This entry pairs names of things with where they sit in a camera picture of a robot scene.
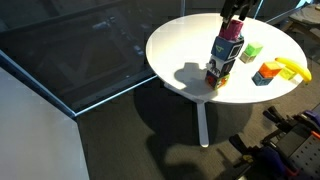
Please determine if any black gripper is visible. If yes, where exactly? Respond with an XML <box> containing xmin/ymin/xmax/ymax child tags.
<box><xmin>219</xmin><ymin>0</ymin><xmax>259</xmax><ymax>30</ymax></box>

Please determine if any pink block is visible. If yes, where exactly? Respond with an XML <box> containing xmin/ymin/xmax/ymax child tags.
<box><xmin>218</xmin><ymin>18</ymin><xmax>245</xmax><ymax>42</ymax></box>

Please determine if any colourful block with orange circle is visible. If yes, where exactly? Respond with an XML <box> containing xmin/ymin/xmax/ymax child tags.
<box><xmin>204</xmin><ymin>70</ymin><xmax>231</xmax><ymax>91</ymax></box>

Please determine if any dark blue block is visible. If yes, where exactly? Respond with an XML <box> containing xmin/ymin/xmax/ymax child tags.
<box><xmin>251</xmin><ymin>71</ymin><xmax>275</xmax><ymax>87</ymax></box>

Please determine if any small lime green block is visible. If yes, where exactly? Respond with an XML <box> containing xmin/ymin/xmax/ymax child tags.
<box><xmin>278</xmin><ymin>66</ymin><xmax>297</xmax><ymax>81</ymax></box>

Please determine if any grey side table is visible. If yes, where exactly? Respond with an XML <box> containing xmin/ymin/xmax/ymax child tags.
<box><xmin>279</xmin><ymin>3</ymin><xmax>320</xmax><ymax>35</ymax></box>

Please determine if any yellow banana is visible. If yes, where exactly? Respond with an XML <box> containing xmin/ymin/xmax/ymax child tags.
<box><xmin>274</xmin><ymin>56</ymin><xmax>313</xmax><ymax>85</ymax></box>

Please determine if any black clamp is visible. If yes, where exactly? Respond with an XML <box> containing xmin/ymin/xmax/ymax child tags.
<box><xmin>262</xmin><ymin>105</ymin><xmax>320</xmax><ymax>142</ymax></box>

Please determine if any black perforated workbench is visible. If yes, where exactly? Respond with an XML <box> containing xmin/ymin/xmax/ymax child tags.
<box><xmin>238</xmin><ymin>130</ymin><xmax>320</xmax><ymax>180</ymax></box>

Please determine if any metal partition post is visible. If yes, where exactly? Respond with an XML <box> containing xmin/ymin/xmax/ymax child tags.
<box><xmin>180</xmin><ymin>0</ymin><xmax>187</xmax><ymax>17</ymax></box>

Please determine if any white table pedestal leg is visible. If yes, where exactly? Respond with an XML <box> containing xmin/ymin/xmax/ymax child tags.
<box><xmin>163</xmin><ymin>82</ymin><xmax>211</xmax><ymax>149</ymax></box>

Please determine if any blue handled clamp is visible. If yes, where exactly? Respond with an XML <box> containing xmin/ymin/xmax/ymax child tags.
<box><xmin>229</xmin><ymin>134</ymin><xmax>300</xmax><ymax>180</ymax></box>

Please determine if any metal glass partition rail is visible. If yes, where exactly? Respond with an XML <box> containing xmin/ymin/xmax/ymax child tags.
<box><xmin>0</xmin><ymin>49</ymin><xmax>159</xmax><ymax>119</ymax></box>

